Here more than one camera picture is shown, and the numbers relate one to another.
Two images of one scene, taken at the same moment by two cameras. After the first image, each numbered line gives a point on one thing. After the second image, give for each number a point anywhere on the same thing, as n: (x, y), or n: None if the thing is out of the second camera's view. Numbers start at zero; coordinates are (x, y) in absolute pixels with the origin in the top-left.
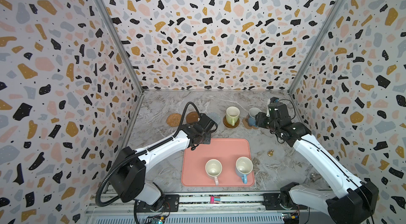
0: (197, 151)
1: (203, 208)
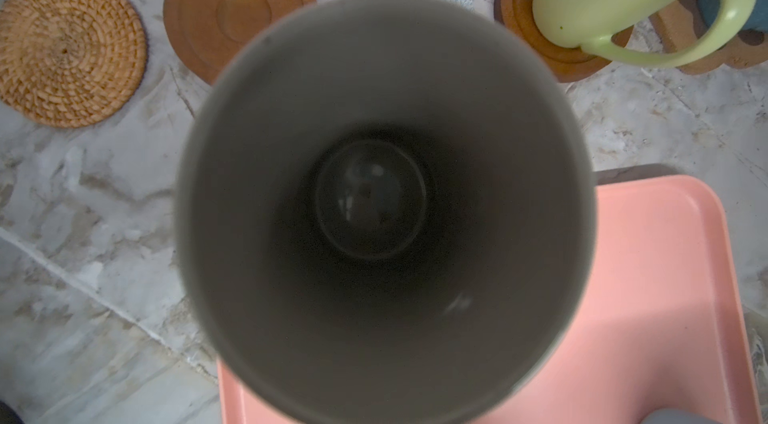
0: (659, 325)
1: None
